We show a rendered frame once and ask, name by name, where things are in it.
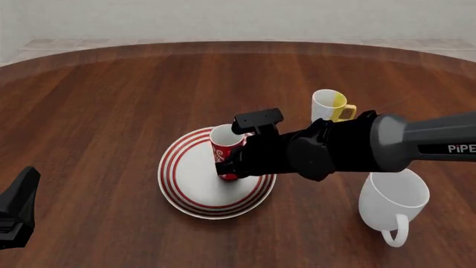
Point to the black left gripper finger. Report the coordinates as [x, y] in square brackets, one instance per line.
[23, 192]

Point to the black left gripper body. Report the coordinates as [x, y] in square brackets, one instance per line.
[13, 233]

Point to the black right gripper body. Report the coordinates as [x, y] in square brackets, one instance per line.
[264, 156]

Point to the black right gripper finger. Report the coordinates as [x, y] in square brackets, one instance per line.
[226, 168]

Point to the red mug with white print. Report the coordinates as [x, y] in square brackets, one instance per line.
[220, 153]

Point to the grey and black right robot arm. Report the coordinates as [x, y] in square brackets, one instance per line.
[390, 145]

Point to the white plate with red rings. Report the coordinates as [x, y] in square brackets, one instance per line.
[193, 184]

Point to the white and yellow mug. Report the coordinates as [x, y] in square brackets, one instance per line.
[324, 107]

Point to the plain white mug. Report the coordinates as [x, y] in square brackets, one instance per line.
[386, 201]

